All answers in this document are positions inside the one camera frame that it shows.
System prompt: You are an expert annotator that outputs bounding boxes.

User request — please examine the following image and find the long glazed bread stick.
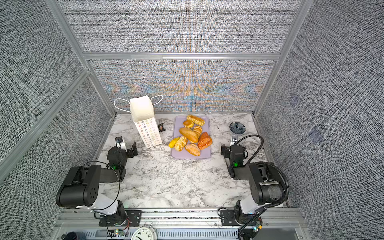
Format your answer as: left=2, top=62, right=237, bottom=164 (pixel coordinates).
left=187, top=115, right=205, bottom=126

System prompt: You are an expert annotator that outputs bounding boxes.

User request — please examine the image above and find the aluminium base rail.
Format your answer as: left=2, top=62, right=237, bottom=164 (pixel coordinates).
left=50, top=207, right=311, bottom=240

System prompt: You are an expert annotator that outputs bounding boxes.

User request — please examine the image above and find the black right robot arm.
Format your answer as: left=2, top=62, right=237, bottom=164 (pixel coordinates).
left=221, top=134, right=290, bottom=225

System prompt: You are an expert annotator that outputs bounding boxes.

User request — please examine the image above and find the small round bun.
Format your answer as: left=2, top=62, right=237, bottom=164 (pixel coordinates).
left=183, top=120, right=194, bottom=128

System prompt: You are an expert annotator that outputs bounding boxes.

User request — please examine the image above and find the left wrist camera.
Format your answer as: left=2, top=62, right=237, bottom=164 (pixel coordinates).
left=115, top=137, right=127, bottom=150

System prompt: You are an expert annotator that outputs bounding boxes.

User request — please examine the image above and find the grey round dish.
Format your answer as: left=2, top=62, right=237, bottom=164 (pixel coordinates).
left=229, top=122, right=246, bottom=135

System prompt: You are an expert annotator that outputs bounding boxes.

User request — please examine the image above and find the reddish brown croissant pastry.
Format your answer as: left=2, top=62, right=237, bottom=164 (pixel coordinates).
left=197, top=132, right=213, bottom=150

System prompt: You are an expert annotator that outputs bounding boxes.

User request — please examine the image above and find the sesame oval bread roll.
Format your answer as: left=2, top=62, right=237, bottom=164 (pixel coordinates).
left=185, top=144, right=201, bottom=157

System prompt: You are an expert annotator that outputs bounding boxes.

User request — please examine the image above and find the yellow lemon shaped bread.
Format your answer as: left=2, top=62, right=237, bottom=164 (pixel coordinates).
left=169, top=137, right=180, bottom=148

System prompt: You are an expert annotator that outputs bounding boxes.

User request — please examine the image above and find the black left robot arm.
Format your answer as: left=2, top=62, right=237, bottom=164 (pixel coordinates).
left=56, top=137, right=138, bottom=227

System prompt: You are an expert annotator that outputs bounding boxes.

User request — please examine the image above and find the lilac plastic tray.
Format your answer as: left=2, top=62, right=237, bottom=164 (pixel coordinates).
left=171, top=115, right=213, bottom=159

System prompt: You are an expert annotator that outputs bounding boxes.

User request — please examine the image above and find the pale braided bread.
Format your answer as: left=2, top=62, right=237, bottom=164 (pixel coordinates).
left=174, top=136, right=188, bottom=152

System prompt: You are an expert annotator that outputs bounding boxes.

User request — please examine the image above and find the white patterned paper bag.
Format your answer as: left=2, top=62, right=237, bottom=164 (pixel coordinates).
left=113, top=95, right=164, bottom=148

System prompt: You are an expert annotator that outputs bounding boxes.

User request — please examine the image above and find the long golden baguette loaf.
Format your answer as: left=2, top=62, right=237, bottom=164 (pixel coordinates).
left=179, top=127, right=199, bottom=144

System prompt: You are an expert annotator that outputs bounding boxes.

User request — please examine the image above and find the white analog clock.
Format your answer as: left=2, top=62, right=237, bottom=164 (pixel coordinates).
left=131, top=227, right=158, bottom=240

